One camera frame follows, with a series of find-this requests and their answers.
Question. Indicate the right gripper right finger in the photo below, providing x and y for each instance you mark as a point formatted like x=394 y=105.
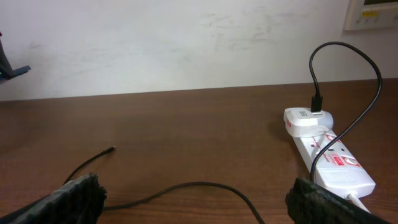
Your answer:
x=308 y=203

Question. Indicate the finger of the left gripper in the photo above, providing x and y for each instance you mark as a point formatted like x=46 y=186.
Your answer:
x=7 y=72

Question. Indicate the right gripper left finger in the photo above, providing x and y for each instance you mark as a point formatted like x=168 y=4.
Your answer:
x=79 y=201

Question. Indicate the white USB charger plug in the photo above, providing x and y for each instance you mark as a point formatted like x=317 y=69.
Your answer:
x=302 y=123

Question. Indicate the white wall control panel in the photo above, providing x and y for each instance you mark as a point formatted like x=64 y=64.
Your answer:
x=370 y=14

